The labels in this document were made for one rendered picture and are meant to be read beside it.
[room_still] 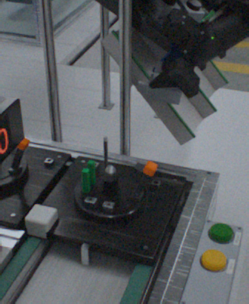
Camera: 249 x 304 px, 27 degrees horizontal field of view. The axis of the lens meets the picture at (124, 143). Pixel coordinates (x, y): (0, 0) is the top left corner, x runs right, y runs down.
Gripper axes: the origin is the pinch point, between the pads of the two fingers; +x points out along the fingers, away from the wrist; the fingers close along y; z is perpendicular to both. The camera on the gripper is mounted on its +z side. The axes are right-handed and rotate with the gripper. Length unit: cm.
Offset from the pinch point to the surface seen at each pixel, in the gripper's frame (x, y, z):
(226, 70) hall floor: 86, -244, -126
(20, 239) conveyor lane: 30.8, 25.9, -1.4
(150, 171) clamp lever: 8.1, 15.0, -8.3
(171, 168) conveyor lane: 14.2, 0.6, -19.3
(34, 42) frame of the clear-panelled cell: 70, -78, 5
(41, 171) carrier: 32.7, 7.6, -0.7
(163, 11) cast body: -2.0, -12.0, 5.6
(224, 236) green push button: 3.2, 20.2, -24.0
